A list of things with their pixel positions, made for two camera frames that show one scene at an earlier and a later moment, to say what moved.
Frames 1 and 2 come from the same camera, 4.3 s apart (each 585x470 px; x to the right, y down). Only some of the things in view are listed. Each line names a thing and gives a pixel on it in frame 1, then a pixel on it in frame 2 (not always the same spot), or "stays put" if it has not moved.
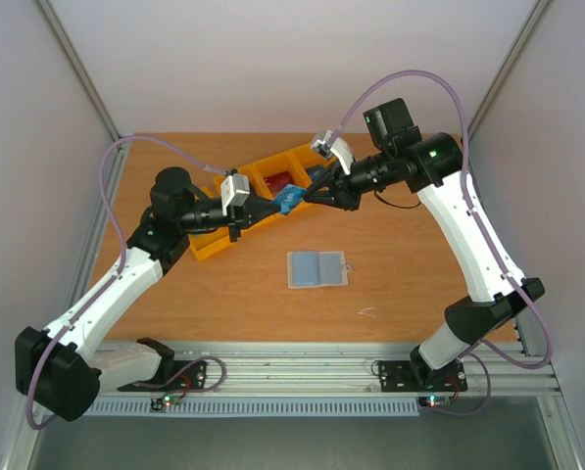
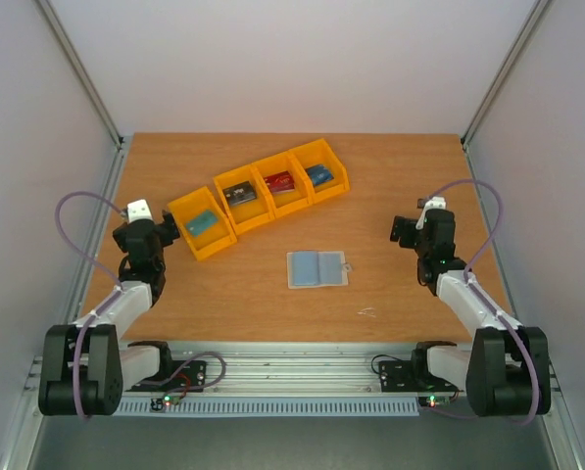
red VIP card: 279,180 stays put
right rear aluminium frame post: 506,69 stays put
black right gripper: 342,187 -> 403,231
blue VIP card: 288,198 -> 319,173
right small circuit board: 434,400 stays put
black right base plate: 418,376 stays put
